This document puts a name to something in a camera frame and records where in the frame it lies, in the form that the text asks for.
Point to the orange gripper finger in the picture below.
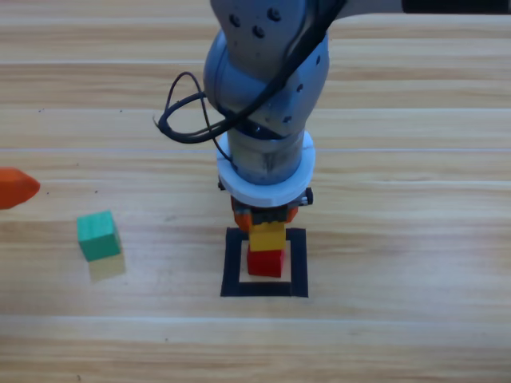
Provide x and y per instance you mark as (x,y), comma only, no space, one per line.
(16,187)

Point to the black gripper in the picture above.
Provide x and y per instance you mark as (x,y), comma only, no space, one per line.
(269,217)

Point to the yellow wooden block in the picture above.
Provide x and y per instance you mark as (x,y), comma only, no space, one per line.
(266,239)

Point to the red wooden block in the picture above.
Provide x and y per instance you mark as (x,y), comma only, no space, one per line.
(265,263)

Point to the green wooden block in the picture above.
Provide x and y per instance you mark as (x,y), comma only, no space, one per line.
(97,235)

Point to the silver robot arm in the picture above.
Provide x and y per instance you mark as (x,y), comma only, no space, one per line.
(271,40)

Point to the black tape square outline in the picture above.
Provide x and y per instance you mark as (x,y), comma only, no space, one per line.
(299,263)

